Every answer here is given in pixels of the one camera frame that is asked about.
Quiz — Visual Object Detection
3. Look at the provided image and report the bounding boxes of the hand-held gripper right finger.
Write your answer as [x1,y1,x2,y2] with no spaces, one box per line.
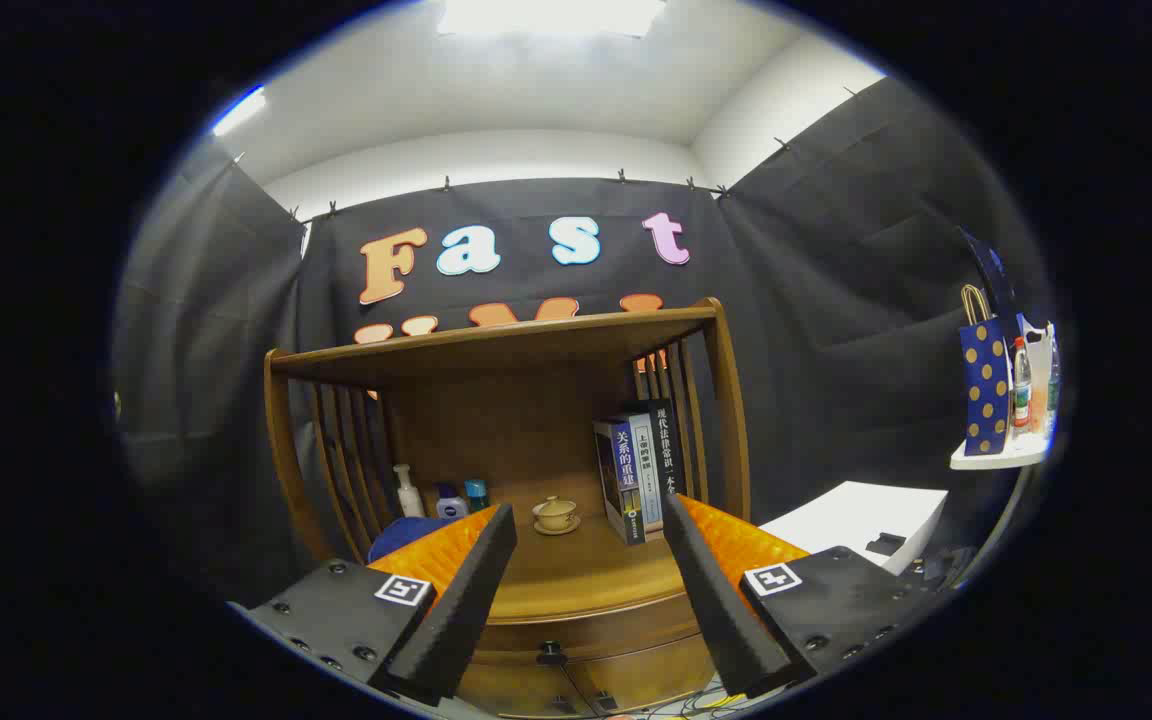
[661,492,957,699]

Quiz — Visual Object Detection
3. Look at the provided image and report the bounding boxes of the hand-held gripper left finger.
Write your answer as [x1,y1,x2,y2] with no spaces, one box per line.
[231,503,518,707]

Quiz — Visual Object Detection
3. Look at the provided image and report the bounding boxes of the wooden drawer with black knob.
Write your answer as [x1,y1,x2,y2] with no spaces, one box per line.
[456,598,719,719]

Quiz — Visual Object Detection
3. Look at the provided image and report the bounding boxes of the wooden countertop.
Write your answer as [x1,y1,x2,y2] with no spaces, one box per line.
[481,515,702,626]

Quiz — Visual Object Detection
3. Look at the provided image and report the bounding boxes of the wooden cabinet with slatted sides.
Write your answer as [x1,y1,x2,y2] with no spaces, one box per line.
[264,297,752,719]

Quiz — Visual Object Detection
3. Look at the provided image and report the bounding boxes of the blue folded towel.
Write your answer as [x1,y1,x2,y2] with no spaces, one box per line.
[368,515,452,563]

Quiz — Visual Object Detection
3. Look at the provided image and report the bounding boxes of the white pump bottle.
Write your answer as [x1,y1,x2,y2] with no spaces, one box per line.
[394,464,427,519]

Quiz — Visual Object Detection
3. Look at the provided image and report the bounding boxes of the yellow lidded tea cup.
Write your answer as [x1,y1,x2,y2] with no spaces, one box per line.
[533,496,582,536]

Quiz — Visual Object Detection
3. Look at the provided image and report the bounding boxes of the book with blue spine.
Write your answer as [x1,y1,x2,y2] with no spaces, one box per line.
[593,418,647,546]

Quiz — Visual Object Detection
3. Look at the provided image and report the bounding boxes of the white shelf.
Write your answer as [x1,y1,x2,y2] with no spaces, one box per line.
[950,430,1049,471]

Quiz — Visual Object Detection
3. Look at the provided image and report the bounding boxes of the black backdrop cloth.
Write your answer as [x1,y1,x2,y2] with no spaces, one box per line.
[116,75,1052,601]

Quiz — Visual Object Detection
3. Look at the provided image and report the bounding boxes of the blue gold-dotted gift bag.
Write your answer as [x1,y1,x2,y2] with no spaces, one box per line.
[959,285,1014,457]

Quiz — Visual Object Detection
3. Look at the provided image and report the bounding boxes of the clear plastic water bottle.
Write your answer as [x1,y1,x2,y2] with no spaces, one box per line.
[1011,337,1033,431]

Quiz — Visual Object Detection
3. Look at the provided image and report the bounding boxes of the ceiling light panel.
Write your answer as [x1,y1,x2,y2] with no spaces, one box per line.
[436,0,667,39]

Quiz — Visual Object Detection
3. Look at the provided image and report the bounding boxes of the tangled floor cables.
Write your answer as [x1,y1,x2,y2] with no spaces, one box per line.
[636,688,749,717]

